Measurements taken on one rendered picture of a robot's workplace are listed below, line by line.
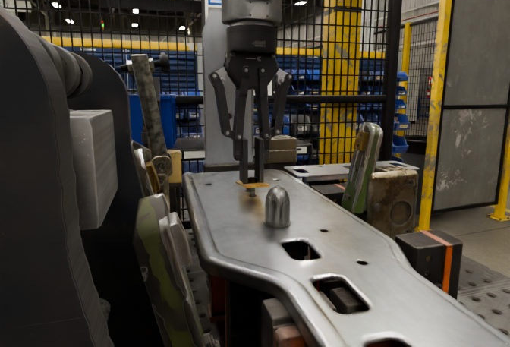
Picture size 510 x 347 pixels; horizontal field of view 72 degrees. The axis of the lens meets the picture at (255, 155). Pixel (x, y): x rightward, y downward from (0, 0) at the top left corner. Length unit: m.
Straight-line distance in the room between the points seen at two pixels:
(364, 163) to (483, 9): 3.07
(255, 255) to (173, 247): 0.18
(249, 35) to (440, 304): 0.39
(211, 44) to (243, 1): 0.30
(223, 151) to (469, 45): 2.84
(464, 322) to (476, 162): 3.39
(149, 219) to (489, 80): 3.52
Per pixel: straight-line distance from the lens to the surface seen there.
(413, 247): 0.46
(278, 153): 0.82
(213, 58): 0.81
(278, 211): 0.44
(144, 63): 0.52
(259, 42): 0.52
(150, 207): 0.21
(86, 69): 0.21
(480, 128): 3.65
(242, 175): 0.56
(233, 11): 0.53
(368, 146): 0.55
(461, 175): 3.57
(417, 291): 0.35
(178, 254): 0.22
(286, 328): 0.31
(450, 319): 0.32
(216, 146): 0.82
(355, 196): 0.56
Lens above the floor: 1.16
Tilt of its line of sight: 10 degrees down
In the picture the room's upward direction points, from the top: straight up
